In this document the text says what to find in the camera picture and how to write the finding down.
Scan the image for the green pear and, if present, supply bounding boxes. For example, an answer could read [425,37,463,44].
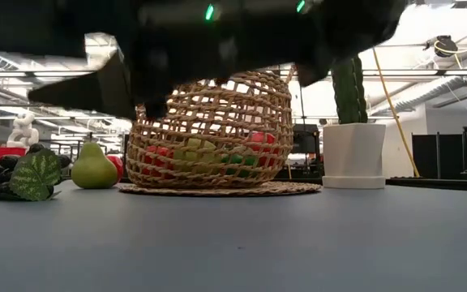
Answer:
[172,137,222,175]
[70,141,119,190]

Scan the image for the green lime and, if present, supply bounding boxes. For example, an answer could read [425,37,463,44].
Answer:
[221,152,259,178]

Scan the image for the yellow hanging cable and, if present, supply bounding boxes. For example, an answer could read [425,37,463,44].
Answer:
[372,48,421,178]

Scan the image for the woven wicker basket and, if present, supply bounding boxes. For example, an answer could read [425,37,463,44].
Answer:
[126,64,295,190]

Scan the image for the round woven placemat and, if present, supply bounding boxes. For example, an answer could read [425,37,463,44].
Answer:
[118,180,323,198]

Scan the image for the green cactus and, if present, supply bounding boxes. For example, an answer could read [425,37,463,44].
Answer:
[331,54,369,125]

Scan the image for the white hexagonal plant pot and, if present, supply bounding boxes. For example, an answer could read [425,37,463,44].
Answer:
[321,122,387,190]

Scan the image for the black grapes with leaf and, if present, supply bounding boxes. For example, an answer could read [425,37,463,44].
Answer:
[0,142,72,203]

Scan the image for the ceiling cable reel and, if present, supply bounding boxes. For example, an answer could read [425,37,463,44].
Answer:
[422,34,460,58]

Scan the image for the red container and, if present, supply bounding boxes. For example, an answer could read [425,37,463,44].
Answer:
[0,146,28,178]

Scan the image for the red and yellow apple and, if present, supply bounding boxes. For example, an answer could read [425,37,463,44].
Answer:
[249,131,279,168]

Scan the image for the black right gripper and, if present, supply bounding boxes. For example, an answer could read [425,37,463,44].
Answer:
[130,0,407,122]

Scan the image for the white sculpture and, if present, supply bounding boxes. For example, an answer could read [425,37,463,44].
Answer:
[6,112,40,149]

